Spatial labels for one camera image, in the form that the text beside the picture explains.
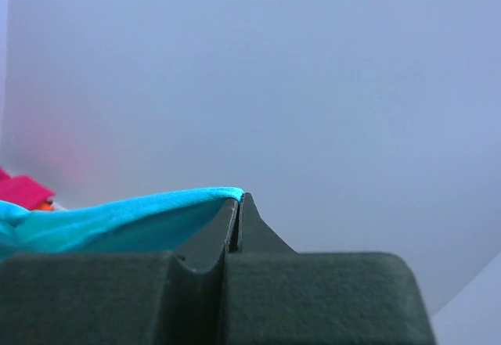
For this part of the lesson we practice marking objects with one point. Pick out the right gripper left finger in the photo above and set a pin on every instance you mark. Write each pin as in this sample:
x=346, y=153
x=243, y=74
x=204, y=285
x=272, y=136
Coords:
x=167, y=297

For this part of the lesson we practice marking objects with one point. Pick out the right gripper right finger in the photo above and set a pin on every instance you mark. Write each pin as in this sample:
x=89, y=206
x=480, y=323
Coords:
x=272, y=294

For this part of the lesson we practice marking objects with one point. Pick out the teal t shirt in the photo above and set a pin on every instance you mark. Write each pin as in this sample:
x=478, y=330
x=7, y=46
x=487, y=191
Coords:
x=161, y=221

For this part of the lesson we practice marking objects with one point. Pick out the orange folded t shirt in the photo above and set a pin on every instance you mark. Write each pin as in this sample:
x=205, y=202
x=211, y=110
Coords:
x=45, y=206

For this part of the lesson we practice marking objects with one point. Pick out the pink folded t shirt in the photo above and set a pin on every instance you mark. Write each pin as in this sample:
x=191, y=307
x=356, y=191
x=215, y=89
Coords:
x=23, y=191

